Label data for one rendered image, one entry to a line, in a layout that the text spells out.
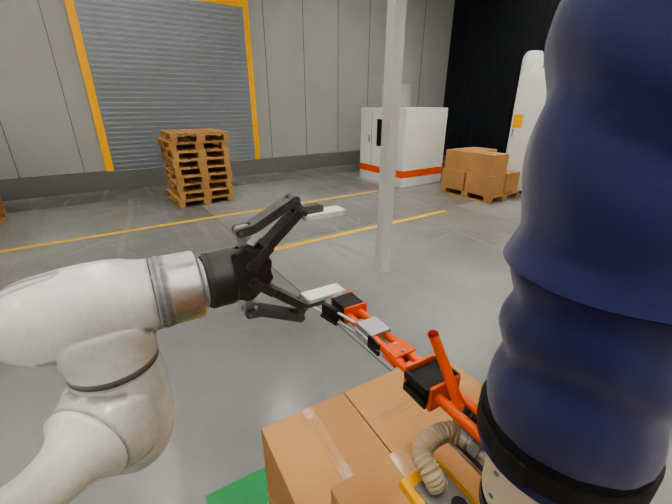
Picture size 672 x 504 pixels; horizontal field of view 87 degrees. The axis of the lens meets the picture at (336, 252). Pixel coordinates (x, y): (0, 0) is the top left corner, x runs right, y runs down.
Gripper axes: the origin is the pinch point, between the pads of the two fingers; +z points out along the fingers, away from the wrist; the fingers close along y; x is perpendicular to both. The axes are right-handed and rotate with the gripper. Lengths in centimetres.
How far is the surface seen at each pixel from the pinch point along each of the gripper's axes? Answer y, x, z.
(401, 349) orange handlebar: 32.0, -6.2, 21.6
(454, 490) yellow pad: 44, 19, 14
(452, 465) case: 62, 7, 30
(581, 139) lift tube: -18.8, 26.7, 10.3
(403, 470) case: 62, 2, 18
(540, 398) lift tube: 10.8, 29.2, 11.4
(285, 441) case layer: 102, -51, 7
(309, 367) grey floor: 157, -142, 61
